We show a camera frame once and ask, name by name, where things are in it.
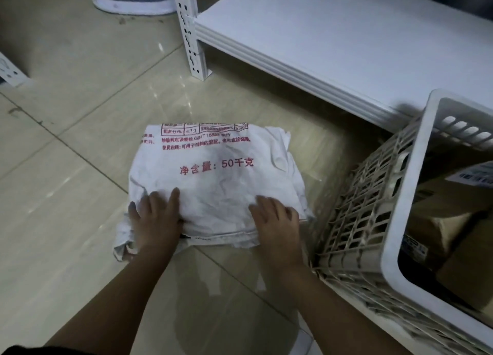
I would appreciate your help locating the person's left hand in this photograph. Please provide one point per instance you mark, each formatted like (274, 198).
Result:
(158, 224)

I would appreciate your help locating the person's right hand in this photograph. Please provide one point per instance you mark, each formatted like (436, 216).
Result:
(279, 231)

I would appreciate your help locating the white woven sack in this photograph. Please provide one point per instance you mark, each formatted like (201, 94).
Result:
(215, 181)

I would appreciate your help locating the tall cardboard box green-edged label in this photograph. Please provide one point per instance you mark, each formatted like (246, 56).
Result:
(435, 220)

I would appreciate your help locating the plain brown cardboard box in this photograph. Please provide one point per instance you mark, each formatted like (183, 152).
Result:
(470, 270)

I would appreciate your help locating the taped cardboard box white label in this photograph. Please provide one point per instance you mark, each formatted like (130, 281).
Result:
(473, 173)

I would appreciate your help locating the person's left forearm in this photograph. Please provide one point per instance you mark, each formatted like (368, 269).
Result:
(111, 301)

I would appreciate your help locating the person's right forearm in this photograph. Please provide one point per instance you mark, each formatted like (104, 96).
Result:
(335, 316)

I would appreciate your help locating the person's black left sleeve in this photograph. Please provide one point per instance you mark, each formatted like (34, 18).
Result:
(23, 350)

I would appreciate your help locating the white plastic slotted basket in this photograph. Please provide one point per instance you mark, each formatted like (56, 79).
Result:
(408, 197)

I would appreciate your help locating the white metal shelf rack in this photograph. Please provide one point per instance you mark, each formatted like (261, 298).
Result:
(11, 71)
(327, 39)

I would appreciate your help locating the grey curtain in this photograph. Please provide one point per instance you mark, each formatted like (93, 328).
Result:
(477, 0)

